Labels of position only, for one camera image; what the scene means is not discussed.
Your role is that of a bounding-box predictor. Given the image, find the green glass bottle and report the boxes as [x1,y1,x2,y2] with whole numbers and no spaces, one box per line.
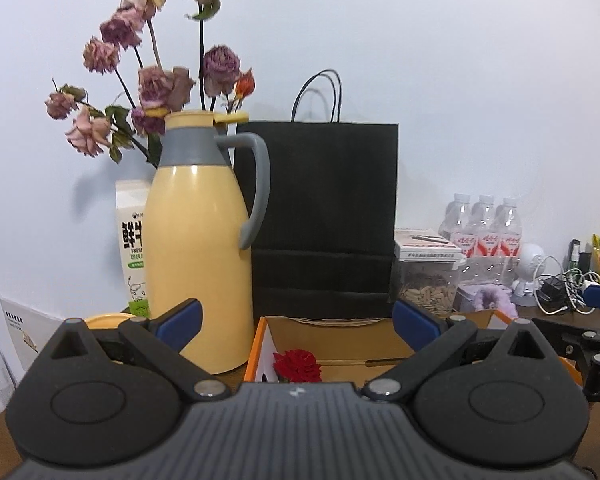
[568,238,581,270]

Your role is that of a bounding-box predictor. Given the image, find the white tin container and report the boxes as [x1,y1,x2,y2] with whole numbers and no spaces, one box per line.
[453,284,484,312]

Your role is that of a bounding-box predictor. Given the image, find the yellow ceramic mug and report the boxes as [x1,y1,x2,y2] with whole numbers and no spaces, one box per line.
[84,312,134,330]

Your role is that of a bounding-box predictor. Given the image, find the clear jar of seeds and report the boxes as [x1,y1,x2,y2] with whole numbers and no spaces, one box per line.
[396,261,460,316]

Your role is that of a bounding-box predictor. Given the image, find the white round robot speaker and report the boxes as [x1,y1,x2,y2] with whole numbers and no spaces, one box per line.
[512,243,545,308]

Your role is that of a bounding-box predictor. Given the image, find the purple fluffy headband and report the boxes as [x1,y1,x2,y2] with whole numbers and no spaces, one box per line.
[472,285,518,320]

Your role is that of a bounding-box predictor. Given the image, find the orange cardboard box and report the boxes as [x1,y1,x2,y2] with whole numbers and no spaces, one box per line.
[242,308,584,386]

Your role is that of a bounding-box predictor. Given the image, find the white red small box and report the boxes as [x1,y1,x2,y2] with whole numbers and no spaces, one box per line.
[394,229,464,263]

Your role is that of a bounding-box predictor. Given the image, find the right water bottle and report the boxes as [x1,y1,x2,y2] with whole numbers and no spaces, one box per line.
[492,197,522,257]

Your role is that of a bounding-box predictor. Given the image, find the water bottle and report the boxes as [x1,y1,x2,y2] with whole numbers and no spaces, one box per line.
[439,193,476,257]
[492,197,522,257]
[467,195,498,257]

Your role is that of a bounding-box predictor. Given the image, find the left water bottle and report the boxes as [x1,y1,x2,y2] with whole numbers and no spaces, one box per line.
[439,193,476,257]

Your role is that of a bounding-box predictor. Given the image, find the middle water bottle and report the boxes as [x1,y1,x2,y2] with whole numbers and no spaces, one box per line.
[467,195,498,257]

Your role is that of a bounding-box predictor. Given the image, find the white leaflet card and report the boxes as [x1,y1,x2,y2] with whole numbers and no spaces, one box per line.
[0,298,61,384]

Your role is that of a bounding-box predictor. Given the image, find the black paper shopping bag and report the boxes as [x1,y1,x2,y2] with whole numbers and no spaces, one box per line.
[237,68,399,320]

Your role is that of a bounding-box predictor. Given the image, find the red fabric flower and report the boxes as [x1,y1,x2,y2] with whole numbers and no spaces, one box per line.
[273,349,322,382]

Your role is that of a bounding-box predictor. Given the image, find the white green milk carton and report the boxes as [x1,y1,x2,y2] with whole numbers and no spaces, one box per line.
[116,180,150,318]

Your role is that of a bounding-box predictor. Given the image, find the dried rose bouquet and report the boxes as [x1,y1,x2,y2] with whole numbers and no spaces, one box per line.
[45,0,256,166]

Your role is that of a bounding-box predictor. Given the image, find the tangled white charger cables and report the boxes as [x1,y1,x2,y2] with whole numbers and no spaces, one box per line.
[529,254,600,316]

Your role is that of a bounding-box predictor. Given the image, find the yellow thermos jug grey handle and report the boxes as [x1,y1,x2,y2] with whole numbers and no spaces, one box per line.
[142,110,271,374]

